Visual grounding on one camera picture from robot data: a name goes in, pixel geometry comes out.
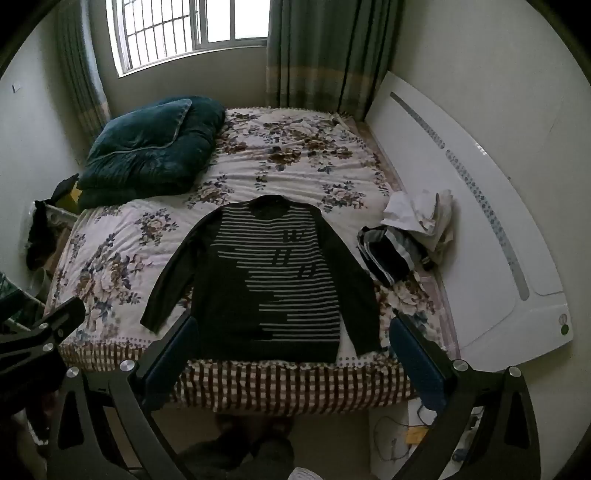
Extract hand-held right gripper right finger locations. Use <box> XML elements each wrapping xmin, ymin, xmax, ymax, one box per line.
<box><xmin>389</xmin><ymin>315</ymin><xmax>541</xmax><ymax>480</ymax></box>

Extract barred window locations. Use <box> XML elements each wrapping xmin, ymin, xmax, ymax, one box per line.
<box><xmin>105</xmin><ymin>0</ymin><xmax>269</xmax><ymax>78</ymax></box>

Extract white crumpled garment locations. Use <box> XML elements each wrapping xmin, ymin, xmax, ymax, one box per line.
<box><xmin>381</xmin><ymin>188</ymin><xmax>458</xmax><ymax>266</ymax></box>

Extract person's legs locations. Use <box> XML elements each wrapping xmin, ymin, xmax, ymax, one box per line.
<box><xmin>178</xmin><ymin>415</ymin><xmax>296</xmax><ymax>480</ymax></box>

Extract black cloth on chair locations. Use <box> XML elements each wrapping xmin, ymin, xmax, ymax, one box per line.
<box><xmin>25</xmin><ymin>199</ymin><xmax>62</xmax><ymax>272</ymax></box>

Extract floral bed cover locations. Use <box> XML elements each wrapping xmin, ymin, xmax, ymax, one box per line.
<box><xmin>44</xmin><ymin>107</ymin><xmax>460</xmax><ymax>416</ymax></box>

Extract yellow box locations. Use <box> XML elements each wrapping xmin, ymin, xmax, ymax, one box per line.
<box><xmin>54</xmin><ymin>184</ymin><xmax>82</xmax><ymax>214</ymax></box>

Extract folded striped garment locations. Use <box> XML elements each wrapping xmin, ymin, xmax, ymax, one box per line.
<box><xmin>356</xmin><ymin>225</ymin><xmax>435</xmax><ymax>287</ymax></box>

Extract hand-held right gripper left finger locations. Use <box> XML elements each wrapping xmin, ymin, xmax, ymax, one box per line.
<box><xmin>46</xmin><ymin>314</ymin><xmax>200</xmax><ymax>480</ymax></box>

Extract white floor box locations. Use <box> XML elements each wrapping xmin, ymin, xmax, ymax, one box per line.
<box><xmin>368</xmin><ymin>399</ymin><xmax>483</xmax><ymax>480</ymax></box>

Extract black striped sweater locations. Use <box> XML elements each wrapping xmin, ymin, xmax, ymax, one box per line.
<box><xmin>140</xmin><ymin>195</ymin><xmax>392</xmax><ymax>364</ymax></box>

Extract white glossy headboard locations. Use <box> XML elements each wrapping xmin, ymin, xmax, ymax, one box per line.
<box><xmin>365</xmin><ymin>70</ymin><xmax>575</xmax><ymax>374</ymax></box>

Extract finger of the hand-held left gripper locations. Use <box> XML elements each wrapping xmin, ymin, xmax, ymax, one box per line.
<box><xmin>0</xmin><ymin>296</ymin><xmax>86</xmax><ymax>361</ymax></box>

